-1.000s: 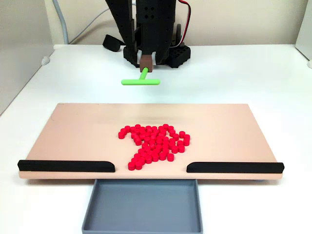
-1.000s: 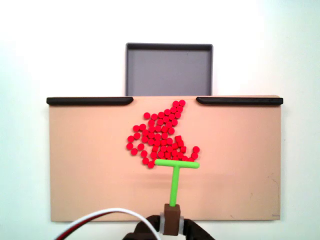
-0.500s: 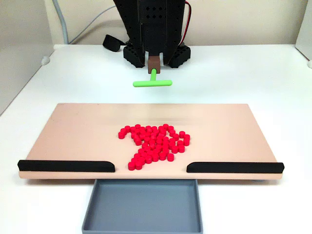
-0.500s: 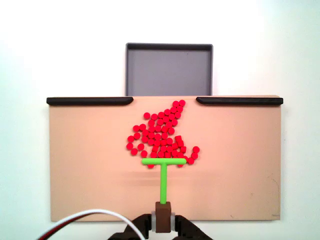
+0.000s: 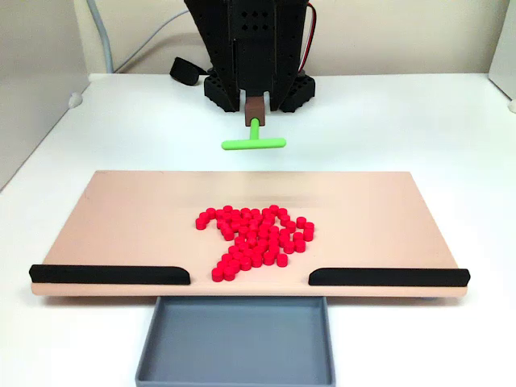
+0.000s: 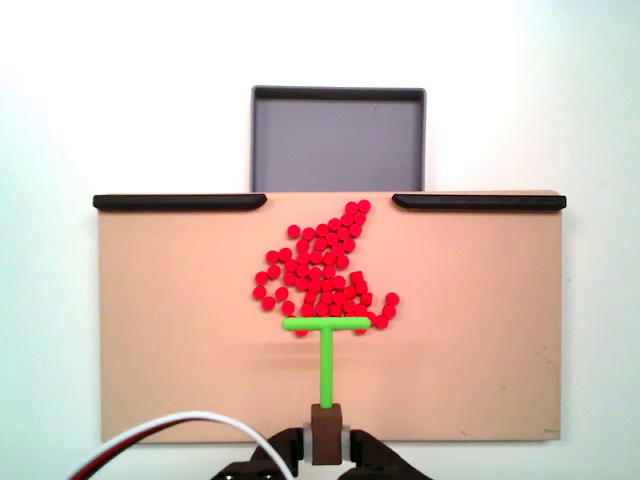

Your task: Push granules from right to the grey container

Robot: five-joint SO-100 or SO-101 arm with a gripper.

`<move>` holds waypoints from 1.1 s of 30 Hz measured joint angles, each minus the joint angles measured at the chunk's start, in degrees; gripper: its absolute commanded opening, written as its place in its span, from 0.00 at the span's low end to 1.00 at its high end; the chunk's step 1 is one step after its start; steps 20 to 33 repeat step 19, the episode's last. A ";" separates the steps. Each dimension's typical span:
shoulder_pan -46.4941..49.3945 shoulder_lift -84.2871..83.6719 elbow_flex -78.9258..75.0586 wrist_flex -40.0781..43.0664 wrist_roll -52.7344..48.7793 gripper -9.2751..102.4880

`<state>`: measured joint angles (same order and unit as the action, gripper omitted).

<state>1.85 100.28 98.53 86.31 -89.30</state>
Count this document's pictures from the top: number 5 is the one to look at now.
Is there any green T-shaped pusher tool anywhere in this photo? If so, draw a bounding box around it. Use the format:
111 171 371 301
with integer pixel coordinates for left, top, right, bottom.
220 95 287 152

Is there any red granule pile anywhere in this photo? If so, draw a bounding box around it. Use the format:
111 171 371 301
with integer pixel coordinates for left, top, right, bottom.
194 204 316 283

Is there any grey container tray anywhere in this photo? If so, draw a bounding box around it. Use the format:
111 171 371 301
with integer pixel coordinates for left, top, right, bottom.
135 296 337 387

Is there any beige work board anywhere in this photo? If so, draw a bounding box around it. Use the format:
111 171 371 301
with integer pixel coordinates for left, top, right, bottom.
30 170 471 302

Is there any desk side partition panel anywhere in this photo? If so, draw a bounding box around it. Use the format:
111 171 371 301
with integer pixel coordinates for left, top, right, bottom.
488 0 516 102
0 0 90 191

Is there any red white black servo cable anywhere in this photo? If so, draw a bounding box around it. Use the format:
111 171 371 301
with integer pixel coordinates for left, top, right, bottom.
297 2 318 70

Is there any thin grey cable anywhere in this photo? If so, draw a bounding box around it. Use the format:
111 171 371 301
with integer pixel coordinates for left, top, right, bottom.
114 8 190 73

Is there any thick grey cable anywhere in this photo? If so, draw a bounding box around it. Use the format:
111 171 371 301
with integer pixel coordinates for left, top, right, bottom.
86 0 114 74

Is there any black edge rail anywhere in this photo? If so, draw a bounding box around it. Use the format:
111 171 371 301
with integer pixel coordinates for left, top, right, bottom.
28 264 191 286
308 267 471 288

